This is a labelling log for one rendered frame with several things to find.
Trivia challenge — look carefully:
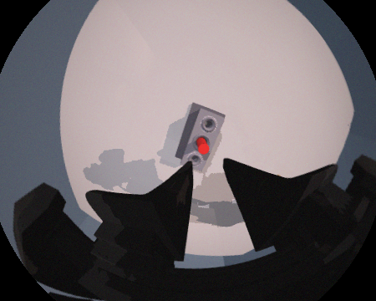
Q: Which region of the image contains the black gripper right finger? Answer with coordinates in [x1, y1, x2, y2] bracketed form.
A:
[222, 157, 338, 252]

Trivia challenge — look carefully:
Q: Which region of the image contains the red peg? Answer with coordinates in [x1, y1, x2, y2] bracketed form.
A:
[197, 137, 209, 155]

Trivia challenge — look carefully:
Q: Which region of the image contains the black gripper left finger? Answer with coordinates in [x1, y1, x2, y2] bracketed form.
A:
[85, 161, 194, 261]

